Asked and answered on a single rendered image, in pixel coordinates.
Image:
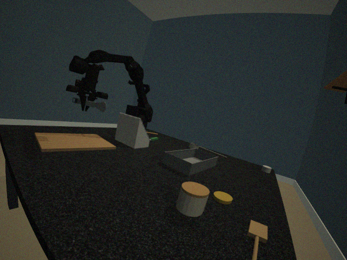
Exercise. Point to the brown wooden board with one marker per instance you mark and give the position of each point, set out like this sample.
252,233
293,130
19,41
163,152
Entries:
52,142

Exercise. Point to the yellow flat disc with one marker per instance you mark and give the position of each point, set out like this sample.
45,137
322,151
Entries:
222,197

